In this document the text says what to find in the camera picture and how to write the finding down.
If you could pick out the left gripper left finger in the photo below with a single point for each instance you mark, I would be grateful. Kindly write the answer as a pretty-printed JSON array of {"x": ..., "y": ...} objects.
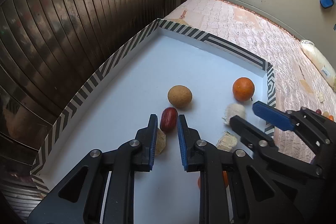
[{"x": 100, "y": 188}]

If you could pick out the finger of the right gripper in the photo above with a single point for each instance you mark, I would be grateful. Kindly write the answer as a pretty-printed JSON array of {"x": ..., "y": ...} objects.
[
  {"x": 315, "y": 130},
  {"x": 252, "y": 134}
]

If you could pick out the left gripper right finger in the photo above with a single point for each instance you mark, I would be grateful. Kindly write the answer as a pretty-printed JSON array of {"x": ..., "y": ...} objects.
[{"x": 251, "y": 195}]

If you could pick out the large orange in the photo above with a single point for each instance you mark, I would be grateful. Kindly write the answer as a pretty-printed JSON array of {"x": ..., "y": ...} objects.
[{"x": 243, "y": 89}]

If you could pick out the round tan brown fruit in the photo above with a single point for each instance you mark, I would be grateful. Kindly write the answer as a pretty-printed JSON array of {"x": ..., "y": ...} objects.
[{"x": 179, "y": 96}]

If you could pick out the red jujube date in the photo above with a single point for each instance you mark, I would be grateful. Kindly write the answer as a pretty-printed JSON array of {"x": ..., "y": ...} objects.
[{"x": 168, "y": 119}]

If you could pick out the white fuzzy fruit chunk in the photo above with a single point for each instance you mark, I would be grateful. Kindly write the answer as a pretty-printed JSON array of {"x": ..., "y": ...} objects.
[{"x": 160, "y": 143}]

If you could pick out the medium orange tangerine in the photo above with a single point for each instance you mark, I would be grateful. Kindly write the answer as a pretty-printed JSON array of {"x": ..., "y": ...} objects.
[{"x": 225, "y": 178}]

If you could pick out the small tan fruit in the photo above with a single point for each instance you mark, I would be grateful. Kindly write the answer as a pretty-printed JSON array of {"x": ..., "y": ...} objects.
[{"x": 326, "y": 114}]

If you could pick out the dark red jujube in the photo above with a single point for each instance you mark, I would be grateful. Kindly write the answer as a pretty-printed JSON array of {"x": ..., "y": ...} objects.
[{"x": 318, "y": 111}]

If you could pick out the pink quilted bed cover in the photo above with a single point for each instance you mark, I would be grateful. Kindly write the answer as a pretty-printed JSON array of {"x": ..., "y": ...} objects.
[{"x": 297, "y": 80}]

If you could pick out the wrapped white daikon radish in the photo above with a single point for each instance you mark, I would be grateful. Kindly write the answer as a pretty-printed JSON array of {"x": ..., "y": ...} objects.
[{"x": 319, "y": 61}]

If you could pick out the white striped cardboard tray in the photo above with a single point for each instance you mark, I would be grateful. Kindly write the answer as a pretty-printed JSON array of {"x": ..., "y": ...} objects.
[{"x": 118, "y": 99}]

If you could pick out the dark wooden slatted headboard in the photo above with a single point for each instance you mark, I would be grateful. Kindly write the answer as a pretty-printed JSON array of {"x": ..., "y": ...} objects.
[{"x": 49, "y": 48}]

